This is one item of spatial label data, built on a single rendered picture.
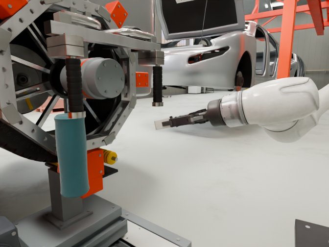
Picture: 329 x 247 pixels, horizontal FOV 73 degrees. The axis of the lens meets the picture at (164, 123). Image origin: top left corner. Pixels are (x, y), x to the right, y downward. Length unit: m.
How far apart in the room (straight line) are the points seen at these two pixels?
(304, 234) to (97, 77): 0.90
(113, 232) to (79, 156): 0.55
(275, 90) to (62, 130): 0.58
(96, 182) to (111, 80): 0.42
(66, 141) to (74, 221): 0.51
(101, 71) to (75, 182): 0.35
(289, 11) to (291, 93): 3.72
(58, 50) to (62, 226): 0.76
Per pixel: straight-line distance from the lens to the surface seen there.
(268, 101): 0.56
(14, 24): 0.80
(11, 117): 0.77
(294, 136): 0.72
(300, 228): 1.06
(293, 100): 0.55
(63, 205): 1.12
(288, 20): 4.21
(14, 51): 1.28
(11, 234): 0.88
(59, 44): 0.62
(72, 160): 0.74
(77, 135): 0.72
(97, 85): 0.73
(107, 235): 1.17
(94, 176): 0.95
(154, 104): 0.83
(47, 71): 0.93
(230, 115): 0.59
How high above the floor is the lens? 0.84
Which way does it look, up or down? 10 degrees down
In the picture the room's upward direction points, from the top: straight up
